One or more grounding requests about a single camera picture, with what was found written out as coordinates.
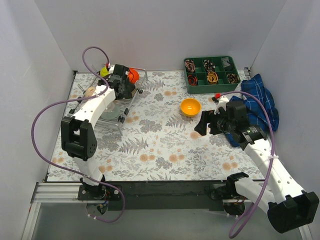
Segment yellow bowl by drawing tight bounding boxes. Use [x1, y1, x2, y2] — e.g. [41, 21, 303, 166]
[180, 98, 202, 117]

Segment mint green bowl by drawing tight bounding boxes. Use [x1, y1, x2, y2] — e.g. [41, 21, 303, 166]
[100, 102, 120, 121]

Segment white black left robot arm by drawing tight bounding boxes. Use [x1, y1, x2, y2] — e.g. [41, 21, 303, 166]
[61, 64, 136, 200]

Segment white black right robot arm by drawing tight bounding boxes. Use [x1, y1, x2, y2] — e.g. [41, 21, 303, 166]
[194, 99, 320, 234]

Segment orange bowl rear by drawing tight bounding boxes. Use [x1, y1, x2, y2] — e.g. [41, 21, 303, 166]
[128, 68, 140, 84]

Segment lime green bowl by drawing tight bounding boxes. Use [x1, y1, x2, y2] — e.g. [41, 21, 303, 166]
[99, 66, 110, 78]

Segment beige bowl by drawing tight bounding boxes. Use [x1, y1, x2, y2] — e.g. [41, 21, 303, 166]
[84, 87, 96, 99]

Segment blue plaid cloth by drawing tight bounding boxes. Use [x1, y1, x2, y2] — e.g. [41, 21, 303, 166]
[226, 73, 280, 134]

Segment green compartment tray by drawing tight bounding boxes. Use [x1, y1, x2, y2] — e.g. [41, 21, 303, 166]
[183, 55, 241, 94]

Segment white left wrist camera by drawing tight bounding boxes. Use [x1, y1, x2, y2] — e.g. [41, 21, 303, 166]
[104, 64, 115, 75]

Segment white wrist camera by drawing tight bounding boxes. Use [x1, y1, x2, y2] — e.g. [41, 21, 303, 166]
[104, 64, 115, 75]
[212, 93, 229, 115]

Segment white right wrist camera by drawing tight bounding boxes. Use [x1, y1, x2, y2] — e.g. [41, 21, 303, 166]
[212, 93, 229, 115]

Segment metal wire dish rack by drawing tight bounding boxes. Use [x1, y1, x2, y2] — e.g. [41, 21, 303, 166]
[66, 64, 149, 137]

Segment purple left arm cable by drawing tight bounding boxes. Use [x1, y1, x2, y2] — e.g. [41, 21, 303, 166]
[31, 46, 126, 223]

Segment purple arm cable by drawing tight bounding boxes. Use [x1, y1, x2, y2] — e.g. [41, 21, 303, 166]
[31, 46, 126, 223]
[221, 91, 277, 239]

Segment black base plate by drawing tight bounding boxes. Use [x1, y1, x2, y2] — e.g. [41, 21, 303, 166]
[77, 180, 247, 212]

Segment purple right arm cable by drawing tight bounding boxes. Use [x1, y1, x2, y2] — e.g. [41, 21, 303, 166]
[221, 91, 277, 239]

